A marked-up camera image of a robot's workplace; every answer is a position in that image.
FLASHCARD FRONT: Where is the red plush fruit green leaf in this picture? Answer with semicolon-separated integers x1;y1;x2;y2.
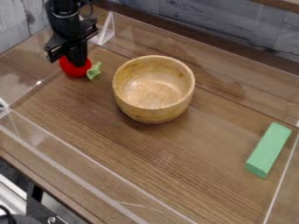
58;56;102;81

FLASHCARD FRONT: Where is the clear acrylic corner bracket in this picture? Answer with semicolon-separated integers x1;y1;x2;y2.
89;12;114;46

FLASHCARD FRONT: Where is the black cable bottom left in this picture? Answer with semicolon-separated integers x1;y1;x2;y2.
0;204;15;224

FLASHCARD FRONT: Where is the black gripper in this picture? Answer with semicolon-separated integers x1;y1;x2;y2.
43;17;98;67

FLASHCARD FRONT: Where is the green rectangular block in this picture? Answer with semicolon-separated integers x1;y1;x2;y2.
244;122;292;179

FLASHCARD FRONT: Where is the black table leg bracket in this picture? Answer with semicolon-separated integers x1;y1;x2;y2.
25;182;80;224

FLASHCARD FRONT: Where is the wooden bowl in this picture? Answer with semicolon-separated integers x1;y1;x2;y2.
112;55;194;123

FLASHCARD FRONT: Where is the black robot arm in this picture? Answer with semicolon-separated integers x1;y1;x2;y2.
43;0;98;67

